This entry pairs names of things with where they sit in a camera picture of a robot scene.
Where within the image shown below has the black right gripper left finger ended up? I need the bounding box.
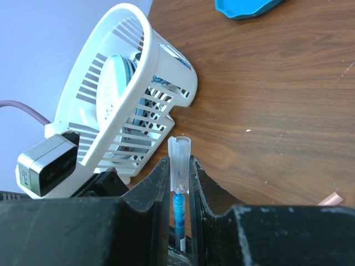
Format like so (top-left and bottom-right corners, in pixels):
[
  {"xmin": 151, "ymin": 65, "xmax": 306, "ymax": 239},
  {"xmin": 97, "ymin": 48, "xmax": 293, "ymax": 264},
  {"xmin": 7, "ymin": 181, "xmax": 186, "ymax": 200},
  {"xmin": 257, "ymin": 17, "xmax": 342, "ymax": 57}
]
[{"xmin": 120, "ymin": 157, "xmax": 170, "ymax": 265}]

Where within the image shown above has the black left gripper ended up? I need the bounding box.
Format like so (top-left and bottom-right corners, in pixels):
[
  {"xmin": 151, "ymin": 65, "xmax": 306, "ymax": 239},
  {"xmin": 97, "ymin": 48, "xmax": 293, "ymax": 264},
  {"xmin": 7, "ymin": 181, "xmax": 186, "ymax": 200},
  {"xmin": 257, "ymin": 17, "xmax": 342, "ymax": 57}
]
[{"xmin": 73, "ymin": 168, "xmax": 129, "ymax": 197}]

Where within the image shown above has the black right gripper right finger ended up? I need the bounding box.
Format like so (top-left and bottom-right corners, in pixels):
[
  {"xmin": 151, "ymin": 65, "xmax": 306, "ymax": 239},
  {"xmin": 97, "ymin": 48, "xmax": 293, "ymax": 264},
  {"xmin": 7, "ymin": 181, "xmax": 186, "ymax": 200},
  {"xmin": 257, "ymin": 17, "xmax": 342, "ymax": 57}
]
[{"xmin": 189, "ymin": 156, "xmax": 244, "ymax": 265}]

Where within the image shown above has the blue ballpoint pen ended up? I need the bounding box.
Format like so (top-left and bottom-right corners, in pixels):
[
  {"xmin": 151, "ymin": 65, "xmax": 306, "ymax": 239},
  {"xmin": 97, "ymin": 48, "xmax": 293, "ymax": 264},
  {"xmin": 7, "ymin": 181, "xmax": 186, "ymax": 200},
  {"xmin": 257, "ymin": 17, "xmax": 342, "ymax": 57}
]
[{"xmin": 173, "ymin": 194, "xmax": 186, "ymax": 253}]

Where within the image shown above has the clear pen cap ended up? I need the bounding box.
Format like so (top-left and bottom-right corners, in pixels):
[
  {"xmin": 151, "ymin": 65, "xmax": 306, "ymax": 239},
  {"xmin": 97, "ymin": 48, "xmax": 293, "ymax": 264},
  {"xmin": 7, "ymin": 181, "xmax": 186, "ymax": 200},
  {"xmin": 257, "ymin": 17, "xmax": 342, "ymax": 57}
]
[{"xmin": 168, "ymin": 136, "xmax": 191, "ymax": 194}]

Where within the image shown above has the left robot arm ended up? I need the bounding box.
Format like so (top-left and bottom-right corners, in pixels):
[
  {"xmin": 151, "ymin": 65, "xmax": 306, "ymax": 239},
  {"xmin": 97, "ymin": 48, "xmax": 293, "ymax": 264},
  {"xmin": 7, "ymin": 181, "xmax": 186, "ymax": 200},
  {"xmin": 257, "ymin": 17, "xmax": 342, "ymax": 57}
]
[{"xmin": 1, "ymin": 167, "xmax": 129, "ymax": 201}]

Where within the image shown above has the orange pen cap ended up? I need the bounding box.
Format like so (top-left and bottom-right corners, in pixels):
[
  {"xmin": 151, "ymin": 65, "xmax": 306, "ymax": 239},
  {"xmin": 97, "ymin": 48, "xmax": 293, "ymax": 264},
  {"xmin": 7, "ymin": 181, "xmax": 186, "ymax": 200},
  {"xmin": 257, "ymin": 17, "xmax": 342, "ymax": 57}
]
[{"xmin": 317, "ymin": 192, "xmax": 344, "ymax": 206}]

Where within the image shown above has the white plastic basket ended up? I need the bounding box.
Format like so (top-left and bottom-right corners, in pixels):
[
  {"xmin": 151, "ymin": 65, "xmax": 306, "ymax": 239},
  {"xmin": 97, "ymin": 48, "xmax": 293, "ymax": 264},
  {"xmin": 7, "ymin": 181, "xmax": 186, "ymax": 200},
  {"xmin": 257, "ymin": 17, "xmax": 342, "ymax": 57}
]
[{"xmin": 45, "ymin": 3, "xmax": 197, "ymax": 184}]

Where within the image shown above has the beige blue plate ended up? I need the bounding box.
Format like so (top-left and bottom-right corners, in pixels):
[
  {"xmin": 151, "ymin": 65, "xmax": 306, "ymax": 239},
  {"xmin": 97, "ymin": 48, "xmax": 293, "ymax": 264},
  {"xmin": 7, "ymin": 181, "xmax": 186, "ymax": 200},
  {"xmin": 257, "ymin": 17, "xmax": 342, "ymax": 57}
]
[{"xmin": 96, "ymin": 53, "xmax": 135, "ymax": 127}]

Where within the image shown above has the teal dotted plate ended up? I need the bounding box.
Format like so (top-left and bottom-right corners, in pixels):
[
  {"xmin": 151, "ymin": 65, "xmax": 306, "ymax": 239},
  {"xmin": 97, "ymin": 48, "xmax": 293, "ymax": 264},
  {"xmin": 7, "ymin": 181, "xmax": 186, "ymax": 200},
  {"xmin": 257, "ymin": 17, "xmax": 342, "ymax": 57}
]
[{"xmin": 215, "ymin": 0, "xmax": 283, "ymax": 20}]

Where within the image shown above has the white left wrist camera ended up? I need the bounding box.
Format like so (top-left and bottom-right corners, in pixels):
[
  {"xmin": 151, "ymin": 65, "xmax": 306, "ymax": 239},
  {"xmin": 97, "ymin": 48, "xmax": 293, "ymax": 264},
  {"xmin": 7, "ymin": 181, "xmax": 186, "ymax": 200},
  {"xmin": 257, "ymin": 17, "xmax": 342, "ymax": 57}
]
[{"xmin": 15, "ymin": 130, "xmax": 93, "ymax": 200}]

